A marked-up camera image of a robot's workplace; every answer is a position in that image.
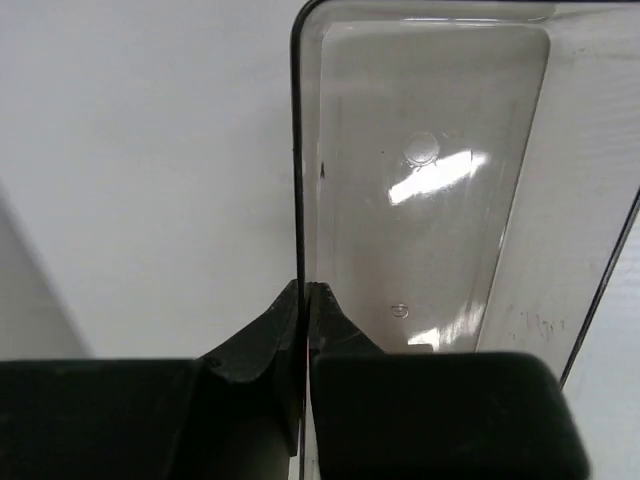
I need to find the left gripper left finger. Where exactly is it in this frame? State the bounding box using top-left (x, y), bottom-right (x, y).
top-left (1, 282), bottom-right (304, 479)

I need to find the clear plastic box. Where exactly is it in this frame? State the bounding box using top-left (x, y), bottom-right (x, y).
top-left (289, 0), bottom-right (640, 480)

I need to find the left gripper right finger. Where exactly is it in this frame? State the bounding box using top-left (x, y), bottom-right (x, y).
top-left (308, 283), bottom-right (590, 479)

